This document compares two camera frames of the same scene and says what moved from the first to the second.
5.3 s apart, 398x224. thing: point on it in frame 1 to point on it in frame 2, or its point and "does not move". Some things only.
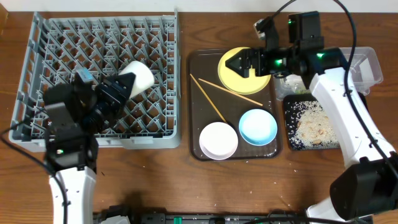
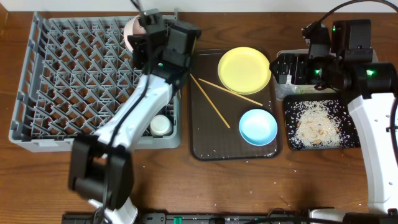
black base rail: [272, 217] does not move
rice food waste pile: [308, 126] does not move
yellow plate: [237, 84] does not move
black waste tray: [306, 126] does not move
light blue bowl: [258, 127] does not move
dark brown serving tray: [210, 100] does not move
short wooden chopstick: [210, 101] does not move
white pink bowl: [218, 140] to [133, 27]
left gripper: [106, 94] to [137, 50]
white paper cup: [144, 79] to [160, 125]
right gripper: [248, 56] to [281, 76]
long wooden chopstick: [231, 92] does not move
